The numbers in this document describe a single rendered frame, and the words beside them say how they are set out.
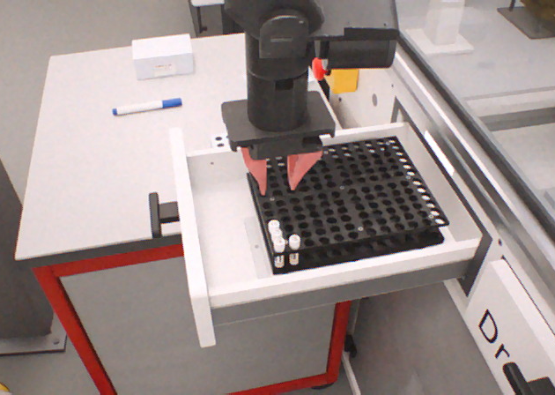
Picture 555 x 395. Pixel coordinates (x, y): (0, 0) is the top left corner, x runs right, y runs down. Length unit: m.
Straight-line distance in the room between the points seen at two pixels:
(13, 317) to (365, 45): 1.38
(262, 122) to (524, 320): 0.32
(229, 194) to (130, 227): 0.18
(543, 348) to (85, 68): 1.06
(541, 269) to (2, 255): 1.21
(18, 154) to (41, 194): 1.44
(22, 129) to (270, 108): 2.12
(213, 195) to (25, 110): 1.96
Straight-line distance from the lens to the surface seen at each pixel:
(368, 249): 0.67
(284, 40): 0.40
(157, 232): 0.63
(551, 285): 0.57
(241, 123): 0.50
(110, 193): 0.92
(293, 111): 0.48
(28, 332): 1.72
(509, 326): 0.61
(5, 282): 1.52
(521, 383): 0.56
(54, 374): 1.66
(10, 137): 2.51
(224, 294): 0.59
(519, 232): 0.58
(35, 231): 0.90
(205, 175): 0.77
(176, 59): 1.17
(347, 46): 0.45
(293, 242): 0.60
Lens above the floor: 1.37
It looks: 45 degrees down
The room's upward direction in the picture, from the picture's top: straight up
